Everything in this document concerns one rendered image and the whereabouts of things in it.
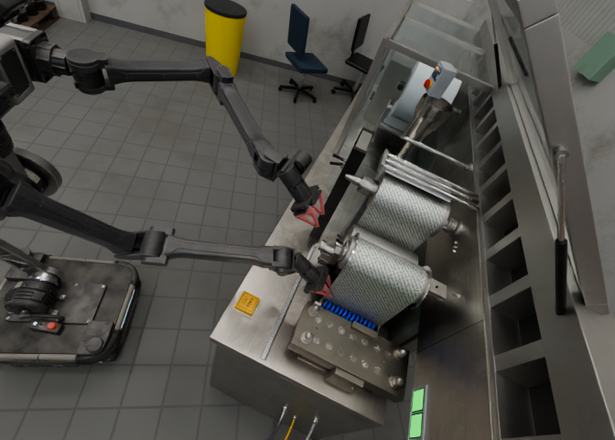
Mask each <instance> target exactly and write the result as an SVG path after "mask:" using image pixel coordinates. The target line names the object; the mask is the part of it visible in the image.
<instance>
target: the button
mask: <svg viewBox="0 0 615 440"><path fill-rule="evenodd" d="M259 301H260V298H259V297H257V296H255V295H252V294H250V293H248V292H246V291H243V293H242V295H241V296H240V298H239V300H238V302H237V303H236V305H235V308H236V309H237V310H239V311H241V312H243V313H245V314H246V315H248V316H251V315H252V314H253V312H254V310H255V308H256V306H257V305H258V303H259Z"/></svg>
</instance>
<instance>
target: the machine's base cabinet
mask: <svg viewBox="0 0 615 440"><path fill-rule="evenodd" d="M210 386H211V387H213V388H215V389H217V390H219V391H221V392H224V393H226V394H228V395H229V396H231V397H232V398H234V399H236V400H238V401H240V402H243V403H245V404H247V405H249V406H251V407H253V408H254V409H255V410H257V411H259V412H261V413H264V414H266V415H268V416H270V417H272V418H274V419H276V420H277V421H278V419H279V417H280V415H281V412H282V407H286V408H287V409H288V411H287V413H286V414H285V416H284V418H283V421H282V424H285V425H287V426H289V427H290V426H291V424H292V422H293V420H292V418H293V416H295V417H296V418H297V421H296V422H294V424H293V427H292V428H293V429H295V430H297V431H298V432H300V433H301V434H303V435H306V436H308V433H309V431H310V429H311V427H312V424H313V423H312V421H313V419H315V420H317V421H318V424H315V427H314V429H313V432H312V434H311V436H310V438H312V439H314V440H315V439H320V438H324V437H329V436H333V435H342V434H347V433H351V432H356V431H360V430H365V429H370V428H374V427H378V426H376V425H374V424H371V423H369V422H367V421H365V420H363V419H361V418H360V417H358V416H356V415H354V414H352V413H350V412H348V411H346V410H344V409H342V408H340V407H339V406H337V405H335V404H333V403H331V402H328V401H326V400H324V399H322V398H320V397H318V396H317V395H316V394H314V393H312V392H309V391H307V390H305V389H303V388H301V387H299V386H297V385H295V384H294V383H292V382H290V381H287V380H285V379H283V378H281V377H280V376H278V375H276V374H274V373H273V372H271V371H269V370H266V369H264V368H262V367H260V366H258V365H256V364H254V363H252V362H251V361H249V360H246V359H245V358H243V357H241V356H239V355H237V354H235V353H233V352H231V351H229V350H227V349H225V348H223V347H221V346H219V345H216V350H215V356H214V361H213V367H212V373H211V378H210Z"/></svg>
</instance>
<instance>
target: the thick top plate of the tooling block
mask: <svg viewBox="0 0 615 440"><path fill-rule="evenodd" d="M313 305H314V303H312V302H310V301H307V303H306V304H305V306H304V307H303V310H302V312H301V315H300V317H299V320H298V321H297V325H296V328H295V330H294V333H293V335H292V337H291V339H290V341H289V344H288V346H287V348H288V349H291V350H293V351H295V352H296V353H298V354H300V355H302V356H304V357H306V358H308V359H310V360H313V361H315V362H316V363H317V364H319V365H321V366H323V367H325V368H327V369H329V370H333V369H335V368H336V367H337V368H339V369H341V370H344V371H346V372H348V373H349V374H351V375H353V376H355V377H357V378H359V379H361V380H363V381H364V384H363V387H365V388H367V389H369V390H371V391H372V392H375V393H377V394H379V395H381V396H382V397H384V398H386V399H388V400H390V401H392V402H400V401H403V400H404V399H405V385H406V377H407V369H408V361H409V352H410V351H409V350H406V351H407V353H406V355H405V356H404V357H403V359H402V360H398V359H397V358H396V357H395V356H394V350H395V349H398V348H401V347H400V346H398V345H396V344H394V343H393V342H391V341H389V340H387V339H385V338H382V337H380V336H378V335H377V339H376V340H373V339H371V338H368V337H366V336H364V335H363V334H361V333H359V332H357V331H355V330H353V329H351V322H350V321H349V320H347V319H345V318H343V317H340V316H338V315H336V314H334V313H332V312H330V311H328V310H327V309H325V308H323V307H321V306H320V307H319V311H318V314H317V315H316V316H315V317H312V316H311V315H310V314H309V313H308V309H309V308H310V307H311V306H313ZM306 331H311V332H312V334H313V337H312V339H311V341H310V343H308V344H304V343H303V342H302V341H301V335H302V334H303V333H304V332H306ZM393 376H400V377H402V378H403V380H404V383H403V385H401V386H400V388H398V389H393V388H392V387H391V385H390V382H389V380H390V378H391V377H393Z"/></svg>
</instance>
